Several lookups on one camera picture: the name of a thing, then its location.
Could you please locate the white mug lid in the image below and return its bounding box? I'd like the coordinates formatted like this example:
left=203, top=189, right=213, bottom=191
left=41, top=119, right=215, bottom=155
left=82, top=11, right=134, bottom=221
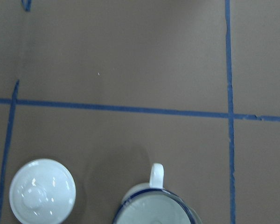
left=9, top=159, right=77, bottom=224

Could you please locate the white enamel mug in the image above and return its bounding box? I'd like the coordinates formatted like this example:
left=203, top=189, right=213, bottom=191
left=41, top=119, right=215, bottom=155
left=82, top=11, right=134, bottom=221
left=113, top=163, right=201, bottom=224

